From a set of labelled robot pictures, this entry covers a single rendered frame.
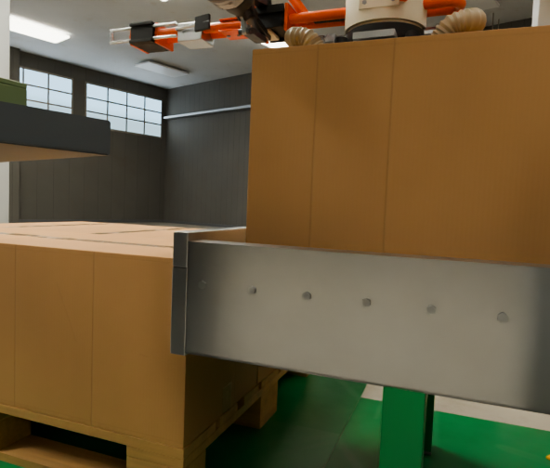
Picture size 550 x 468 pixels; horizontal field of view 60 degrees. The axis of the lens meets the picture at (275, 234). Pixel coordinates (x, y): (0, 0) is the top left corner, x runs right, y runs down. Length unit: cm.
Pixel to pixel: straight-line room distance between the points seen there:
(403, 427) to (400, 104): 51
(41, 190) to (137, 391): 1191
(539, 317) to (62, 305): 96
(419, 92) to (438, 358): 43
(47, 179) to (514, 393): 1260
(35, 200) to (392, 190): 1225
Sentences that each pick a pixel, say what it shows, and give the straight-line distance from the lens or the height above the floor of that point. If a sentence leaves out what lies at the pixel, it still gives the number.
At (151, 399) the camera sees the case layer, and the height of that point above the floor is 24.
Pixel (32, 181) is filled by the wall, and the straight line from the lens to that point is 1285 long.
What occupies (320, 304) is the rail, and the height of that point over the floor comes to 51.
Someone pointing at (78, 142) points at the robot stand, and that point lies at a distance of 57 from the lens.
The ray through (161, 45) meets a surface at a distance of 134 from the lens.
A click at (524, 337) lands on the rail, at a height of 50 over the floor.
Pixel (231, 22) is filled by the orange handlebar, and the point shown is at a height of 108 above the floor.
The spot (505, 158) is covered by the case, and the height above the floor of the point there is 75.
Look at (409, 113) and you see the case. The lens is 85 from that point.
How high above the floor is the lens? 66
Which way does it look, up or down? 3 degrees down
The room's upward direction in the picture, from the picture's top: 2 degrees clockwise
